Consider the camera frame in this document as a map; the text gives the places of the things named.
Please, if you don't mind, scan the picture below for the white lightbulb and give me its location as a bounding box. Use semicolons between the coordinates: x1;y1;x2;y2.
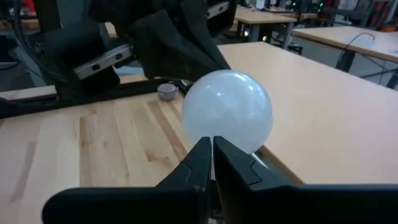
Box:
182;68;274;155

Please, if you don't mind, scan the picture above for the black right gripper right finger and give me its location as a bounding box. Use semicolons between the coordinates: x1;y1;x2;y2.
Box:
213;136;398;224

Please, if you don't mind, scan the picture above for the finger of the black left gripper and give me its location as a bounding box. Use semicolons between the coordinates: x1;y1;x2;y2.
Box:
133;9;231;82
183;4;231;68

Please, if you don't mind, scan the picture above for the light brown desk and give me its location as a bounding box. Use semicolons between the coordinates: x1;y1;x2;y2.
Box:
217;42;398;185

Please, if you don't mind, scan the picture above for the light wooden table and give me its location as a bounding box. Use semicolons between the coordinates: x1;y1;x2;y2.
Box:
292;26;398;88
234;6;298;47

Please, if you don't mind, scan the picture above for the small grey patterned cup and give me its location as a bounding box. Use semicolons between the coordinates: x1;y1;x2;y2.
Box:
157;83;180;101

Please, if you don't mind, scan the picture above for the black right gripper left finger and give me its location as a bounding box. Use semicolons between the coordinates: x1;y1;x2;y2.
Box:
42;136;213;224

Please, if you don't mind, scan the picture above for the black metal rig frame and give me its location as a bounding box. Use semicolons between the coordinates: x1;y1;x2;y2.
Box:
0;79;193;119

